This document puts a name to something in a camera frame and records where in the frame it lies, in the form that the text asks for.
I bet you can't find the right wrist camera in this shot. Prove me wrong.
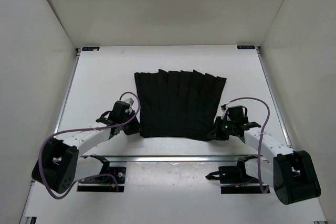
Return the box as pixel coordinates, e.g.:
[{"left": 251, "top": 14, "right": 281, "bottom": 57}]
[{"left": 221, "top": 102, "right": 230, "bottom": 119}]

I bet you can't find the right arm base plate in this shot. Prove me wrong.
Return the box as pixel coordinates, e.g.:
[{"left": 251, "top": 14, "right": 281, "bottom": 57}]
[{"left": 205, "top": 155, "right": 263, "bottom": 195}]

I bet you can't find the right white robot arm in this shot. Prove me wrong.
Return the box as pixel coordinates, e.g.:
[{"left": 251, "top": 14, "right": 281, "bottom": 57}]
[{"left": 206, "top": 105, "right": 321, "bottom": 205}]

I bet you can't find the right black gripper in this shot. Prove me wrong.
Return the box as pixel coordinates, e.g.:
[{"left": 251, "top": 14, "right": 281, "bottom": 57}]
[{"left": 206, "top": 116, "right": 236, "bottom": 141}]

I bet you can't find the left corner label sticker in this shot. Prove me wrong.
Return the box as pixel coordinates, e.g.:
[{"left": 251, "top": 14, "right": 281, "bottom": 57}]
[{"left": 81, "top": 47, "right": 100, "bottom": 51}]

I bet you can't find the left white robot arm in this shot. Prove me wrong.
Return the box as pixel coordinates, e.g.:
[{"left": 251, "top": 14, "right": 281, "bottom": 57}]
[{"left": 32, "top": 98, "right": 140, "bottom": 199}]

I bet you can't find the corner label sticker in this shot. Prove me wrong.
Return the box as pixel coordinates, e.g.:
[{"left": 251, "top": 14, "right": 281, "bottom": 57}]
[
  {"left": 81, "top": 47, "right": 100, "bottom": 51},
  {"left": 237, "top": 45, "right": 255, "bottom": 50}
]

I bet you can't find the black pleated skirt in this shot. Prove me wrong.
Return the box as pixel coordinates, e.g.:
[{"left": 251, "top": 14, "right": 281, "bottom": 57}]
[{"left": 134, "top": 69, "right": 227, "bottom": 141}]

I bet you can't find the aluminium table rail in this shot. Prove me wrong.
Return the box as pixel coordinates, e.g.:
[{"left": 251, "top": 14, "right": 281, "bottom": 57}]
[{"left": 78, "top": 154, "right": 247, "bottom": 164}]

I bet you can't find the right corner label sticker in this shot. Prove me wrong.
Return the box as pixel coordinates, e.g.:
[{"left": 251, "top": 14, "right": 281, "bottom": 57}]
[{"left": 237, "top": 45, "right": 255, "bottom": 50}]

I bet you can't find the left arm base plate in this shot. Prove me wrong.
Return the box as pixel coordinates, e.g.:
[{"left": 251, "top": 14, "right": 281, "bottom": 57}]
[{"left": 75, "top": 155, "right": 127, "bottom": 193}]

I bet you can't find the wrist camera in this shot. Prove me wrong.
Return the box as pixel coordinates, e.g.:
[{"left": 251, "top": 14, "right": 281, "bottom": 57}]
[
  {"left": 123, "top": 98, "right": 134, "bottom": 107},
  {"left": 221, "top": 102, "right": 230, "bottom": 119}
]

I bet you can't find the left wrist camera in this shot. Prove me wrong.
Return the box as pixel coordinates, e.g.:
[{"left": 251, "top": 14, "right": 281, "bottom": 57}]
[{"left": 123, "top": 98, "right": 134, "bottom": 107}]

